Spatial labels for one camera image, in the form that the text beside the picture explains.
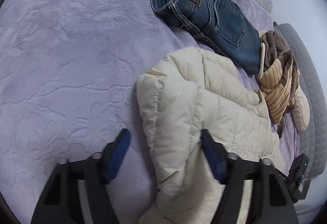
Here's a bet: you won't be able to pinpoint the blue denim jeans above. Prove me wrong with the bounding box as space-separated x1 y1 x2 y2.
150 0 262 75

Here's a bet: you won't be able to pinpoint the grey quilted headboard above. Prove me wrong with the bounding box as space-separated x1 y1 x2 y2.
274 23 326 180

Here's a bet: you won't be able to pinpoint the cream knitted cushion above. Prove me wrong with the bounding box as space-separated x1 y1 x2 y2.
291 86 310 132

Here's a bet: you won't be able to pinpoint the brown striped fleece garment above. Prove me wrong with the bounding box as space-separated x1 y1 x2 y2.
257 30 300 138

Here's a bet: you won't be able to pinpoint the cream quilted down jacket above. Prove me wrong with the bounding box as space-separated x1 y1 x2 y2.
136 47 285 223

